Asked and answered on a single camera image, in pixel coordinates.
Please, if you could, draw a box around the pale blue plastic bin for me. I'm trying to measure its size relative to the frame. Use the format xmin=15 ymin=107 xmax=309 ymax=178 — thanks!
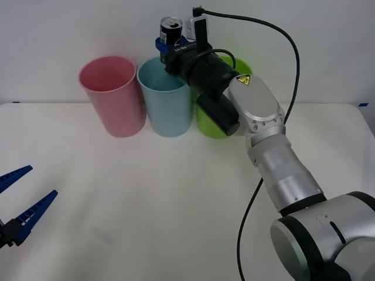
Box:
xmin=136 ymin=56 xmax=195 ymax=138

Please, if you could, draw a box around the black and silver drink can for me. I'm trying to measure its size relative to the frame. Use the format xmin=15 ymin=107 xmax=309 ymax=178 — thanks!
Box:
xmin=159 ymin=16 xmax=184 ymax=64

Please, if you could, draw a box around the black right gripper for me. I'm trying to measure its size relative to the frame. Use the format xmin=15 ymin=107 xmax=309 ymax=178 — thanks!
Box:
xmin=154 ymin=34 xmax=214 ymax=78

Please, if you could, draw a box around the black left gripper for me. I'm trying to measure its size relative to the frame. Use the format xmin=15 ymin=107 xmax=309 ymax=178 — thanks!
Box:
xmin=0 ymin=165 xmax=59 ymax=250

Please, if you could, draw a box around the pale grey right wrist camera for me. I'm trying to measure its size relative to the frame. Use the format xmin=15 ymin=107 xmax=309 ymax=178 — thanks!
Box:
xmin=184 ymin=15 xmax=210 ymax=53

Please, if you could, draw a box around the green plastic bin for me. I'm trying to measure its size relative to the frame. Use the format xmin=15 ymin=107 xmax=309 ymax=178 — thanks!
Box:
xmin=190 ymin=56 xmax=254 ymax=139

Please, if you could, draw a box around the black camera cable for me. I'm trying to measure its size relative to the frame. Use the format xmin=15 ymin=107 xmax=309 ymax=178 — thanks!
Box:
xmin=192 ymin=6 xmax=301 ymax=281

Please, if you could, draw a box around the pink plastic bin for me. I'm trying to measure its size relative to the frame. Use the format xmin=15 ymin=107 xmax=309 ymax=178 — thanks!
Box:
xmin=78 ymin=56 xmax=146 ymax=139

